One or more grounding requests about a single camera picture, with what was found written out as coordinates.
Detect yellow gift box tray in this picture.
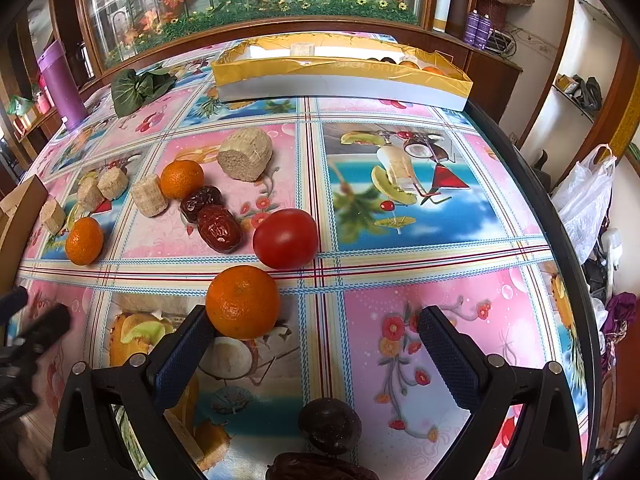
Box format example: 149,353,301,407
212,32,473,110

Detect green leafy vegetable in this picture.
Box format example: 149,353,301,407
111,68,177,118

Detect white plastic bag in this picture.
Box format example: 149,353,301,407
551,144,616,264

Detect beige cake piece small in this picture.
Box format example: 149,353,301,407
77,177,104,212

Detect brown cardboard tray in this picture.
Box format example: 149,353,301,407
0,174,49,294

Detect orange tangerine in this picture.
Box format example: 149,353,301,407
205,266,280,340
65,217,104,266
160,160,204,200

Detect colourful fruit print tablecloth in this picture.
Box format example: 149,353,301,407
18,47,592,479

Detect large beige cake block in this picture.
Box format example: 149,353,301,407
217,128,273,182

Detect glass flower display cabinet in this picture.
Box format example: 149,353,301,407
74,0,436,74

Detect red tomato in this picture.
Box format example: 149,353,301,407
253,208,319,270

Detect dark red jujube date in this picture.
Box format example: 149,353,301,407
198,205,243,254

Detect purple spray cans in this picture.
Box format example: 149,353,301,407
463,10,491,50

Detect purple thermos bottle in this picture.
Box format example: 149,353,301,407
37,40,88,131

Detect dark purple plum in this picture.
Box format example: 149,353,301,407
297,398,362,455

